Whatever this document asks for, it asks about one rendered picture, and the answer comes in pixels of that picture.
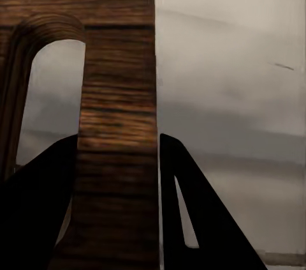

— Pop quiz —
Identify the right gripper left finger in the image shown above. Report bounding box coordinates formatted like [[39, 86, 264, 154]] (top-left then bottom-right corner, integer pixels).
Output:
[[0, 134, 78, 270]]

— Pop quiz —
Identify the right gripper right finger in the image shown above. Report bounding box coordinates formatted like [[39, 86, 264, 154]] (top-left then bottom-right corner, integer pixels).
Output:
[[159, 133, 267, 270]]

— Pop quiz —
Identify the cutting board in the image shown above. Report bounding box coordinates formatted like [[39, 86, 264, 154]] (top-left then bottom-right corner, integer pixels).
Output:
[[0, 0, 160, 270]]

